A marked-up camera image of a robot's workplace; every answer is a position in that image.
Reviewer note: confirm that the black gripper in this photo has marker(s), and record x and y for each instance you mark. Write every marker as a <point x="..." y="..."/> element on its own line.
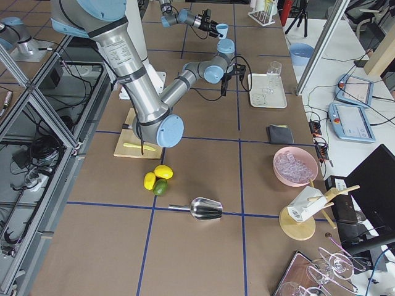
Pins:
<point x="204" y="25"/>
<point x="224" y="82"/>

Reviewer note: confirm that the light blue cup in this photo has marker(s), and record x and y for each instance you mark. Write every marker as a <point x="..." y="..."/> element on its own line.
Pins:
<point x="222" y="30"/>

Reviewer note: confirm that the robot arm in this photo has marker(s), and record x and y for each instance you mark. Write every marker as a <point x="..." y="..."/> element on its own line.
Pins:
<point x="105" y="22"/>
<point x="172" y="16"/>

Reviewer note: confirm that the blue bowl with fork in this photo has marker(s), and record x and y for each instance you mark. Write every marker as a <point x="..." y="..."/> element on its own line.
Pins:
<point x="300" y="53"/>

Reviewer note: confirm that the pink bowl with ice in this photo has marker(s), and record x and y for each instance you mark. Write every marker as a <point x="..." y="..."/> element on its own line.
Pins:
<point x="294" y="166"/>

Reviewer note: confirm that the metal ice scoop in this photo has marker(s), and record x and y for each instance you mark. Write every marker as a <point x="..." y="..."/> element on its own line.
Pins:
<point x="201" y="208"/>

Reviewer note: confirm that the cream bear tray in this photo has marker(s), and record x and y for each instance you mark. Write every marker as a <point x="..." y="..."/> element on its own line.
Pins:
<point x="275" y="100"/>

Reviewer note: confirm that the wine glass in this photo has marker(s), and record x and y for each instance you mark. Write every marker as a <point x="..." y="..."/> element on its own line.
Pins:
<point x="273" y="74"/>

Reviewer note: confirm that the grey folded cloth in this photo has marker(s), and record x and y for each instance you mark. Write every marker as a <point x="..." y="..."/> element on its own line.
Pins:
<point x="279" y="134"/>

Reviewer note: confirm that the yellow lemon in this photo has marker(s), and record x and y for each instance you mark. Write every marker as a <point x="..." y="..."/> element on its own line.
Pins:
<point x="149" y="180"/>
<point x="163" y="171"/>

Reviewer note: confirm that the wooden cutting board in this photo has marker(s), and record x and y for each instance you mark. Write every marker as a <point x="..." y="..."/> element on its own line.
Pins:
<point x="127" y="135"/>

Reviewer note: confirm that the yellow plastic knife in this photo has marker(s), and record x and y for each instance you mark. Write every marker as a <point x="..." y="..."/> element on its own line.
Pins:
<point x="144" y="147"/>

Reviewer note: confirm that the green lime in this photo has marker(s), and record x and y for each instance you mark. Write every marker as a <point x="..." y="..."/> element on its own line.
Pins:
<point x="160" y="187"/>

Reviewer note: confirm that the far blue teach pendant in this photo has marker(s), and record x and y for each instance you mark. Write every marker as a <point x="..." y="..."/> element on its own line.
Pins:
<point x="355" y="90"/>

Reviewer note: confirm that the blue teach pendant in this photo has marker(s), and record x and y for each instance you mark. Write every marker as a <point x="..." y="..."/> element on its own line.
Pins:
<point x="355" y="90"/>
<point x="349" y="122"/>

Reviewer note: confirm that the near blue teach pendant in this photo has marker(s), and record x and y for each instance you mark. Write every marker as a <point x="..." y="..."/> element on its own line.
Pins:
<point x="349" y="122"/>

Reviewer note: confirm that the white paper carton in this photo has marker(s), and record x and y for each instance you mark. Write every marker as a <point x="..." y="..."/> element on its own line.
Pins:
<point x="306" y="204"/>

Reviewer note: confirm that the wooden stand round base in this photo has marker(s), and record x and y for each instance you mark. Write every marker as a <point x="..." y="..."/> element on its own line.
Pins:
<point x="305" y="230"/>

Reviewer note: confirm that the black monitor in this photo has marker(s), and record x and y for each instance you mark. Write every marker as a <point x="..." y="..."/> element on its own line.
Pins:
<point x="375" y="198"/>

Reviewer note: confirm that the white wire cup rack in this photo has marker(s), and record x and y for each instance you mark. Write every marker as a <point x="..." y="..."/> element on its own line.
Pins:
<point x="263" y="11"/>

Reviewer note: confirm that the aluminium frame post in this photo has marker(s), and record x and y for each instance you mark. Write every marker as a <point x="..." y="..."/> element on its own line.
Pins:
<point x="328" y="29"/>

